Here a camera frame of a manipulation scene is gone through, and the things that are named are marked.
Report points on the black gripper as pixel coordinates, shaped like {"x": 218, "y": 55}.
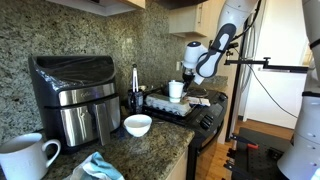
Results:
{"x": 187, "y": 74}

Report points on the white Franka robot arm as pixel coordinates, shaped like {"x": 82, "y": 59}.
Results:
{"x": 216, "y": 46}

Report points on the small white ceramic bowl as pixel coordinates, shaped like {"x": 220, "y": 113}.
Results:
{"x": 137, "y": 126}

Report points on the black coil burner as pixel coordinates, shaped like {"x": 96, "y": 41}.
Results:
{"x": 197, "y": 92}

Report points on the white paper cup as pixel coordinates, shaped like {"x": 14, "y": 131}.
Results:
{"x": 175, "y": 90}

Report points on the egg carton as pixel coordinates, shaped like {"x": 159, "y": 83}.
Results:
{"x": 165, "y": 104}

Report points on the black electric stove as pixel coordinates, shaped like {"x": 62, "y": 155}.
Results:
{"x": 210, "y": 116}

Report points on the metal kitchen tongs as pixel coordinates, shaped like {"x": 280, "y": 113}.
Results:
{"x": 135, "y": 78}

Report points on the wooden base cabinet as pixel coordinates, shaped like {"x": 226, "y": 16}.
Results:
{"x": 178, "y": 166}

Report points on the refrigerator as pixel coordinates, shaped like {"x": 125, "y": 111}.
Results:
{"x": 280, "y": 83}

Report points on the black floor platform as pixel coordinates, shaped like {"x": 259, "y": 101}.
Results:
{"x": 256, "y": 156}

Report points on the black steel air fryer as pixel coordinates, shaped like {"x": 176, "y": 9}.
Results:
{"x": 76, "y": 100}

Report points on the wooden upper cabinet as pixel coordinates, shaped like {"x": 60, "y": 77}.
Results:
{"x": 100, "y": 6}

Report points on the light blue cloth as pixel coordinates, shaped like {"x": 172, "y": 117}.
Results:
{"x": 100, "y": 166}

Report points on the white ceramic mug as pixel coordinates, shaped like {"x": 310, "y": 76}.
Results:
{"x": 23, "y": 156}

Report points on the black camera on stand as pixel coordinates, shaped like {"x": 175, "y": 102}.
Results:
{"x": 234, "y": 45}

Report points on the black camera stand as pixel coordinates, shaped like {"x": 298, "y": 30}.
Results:
{"x": 266, "y": 65}

